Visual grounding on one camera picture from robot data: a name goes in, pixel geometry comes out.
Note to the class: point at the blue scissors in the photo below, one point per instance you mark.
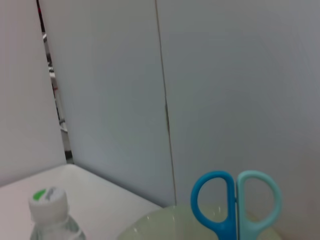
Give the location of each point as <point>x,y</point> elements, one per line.
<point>231,212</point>

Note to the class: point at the green glass fruit plate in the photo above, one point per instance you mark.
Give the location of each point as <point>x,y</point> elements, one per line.
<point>175,225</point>

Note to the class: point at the clear green-label water bottle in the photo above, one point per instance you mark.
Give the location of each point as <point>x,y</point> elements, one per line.
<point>47,210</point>

